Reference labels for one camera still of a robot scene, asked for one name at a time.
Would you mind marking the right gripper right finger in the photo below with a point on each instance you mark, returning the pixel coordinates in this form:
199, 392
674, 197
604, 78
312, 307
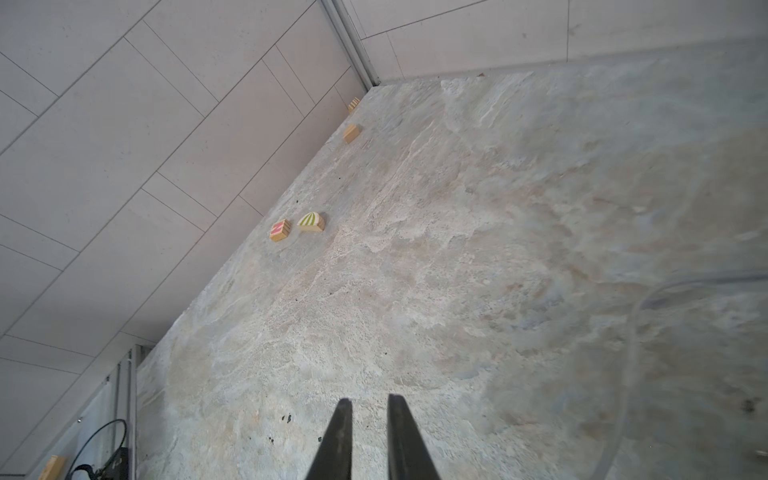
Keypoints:
408, 457

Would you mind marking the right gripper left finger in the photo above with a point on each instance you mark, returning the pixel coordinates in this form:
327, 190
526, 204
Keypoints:
333, 460

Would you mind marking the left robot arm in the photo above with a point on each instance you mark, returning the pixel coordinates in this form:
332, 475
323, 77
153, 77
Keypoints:
105, 454

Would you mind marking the green striped half-round block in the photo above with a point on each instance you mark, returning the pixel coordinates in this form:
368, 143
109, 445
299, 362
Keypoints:
312, 222

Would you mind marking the wooden piece bottom left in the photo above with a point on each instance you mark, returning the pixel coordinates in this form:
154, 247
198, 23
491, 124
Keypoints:
53, 468

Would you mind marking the wooden block back left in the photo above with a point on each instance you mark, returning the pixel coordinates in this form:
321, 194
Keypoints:
351, 132

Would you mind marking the aluminium mounting rail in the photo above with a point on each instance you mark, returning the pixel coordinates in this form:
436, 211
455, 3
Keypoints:
123, 381

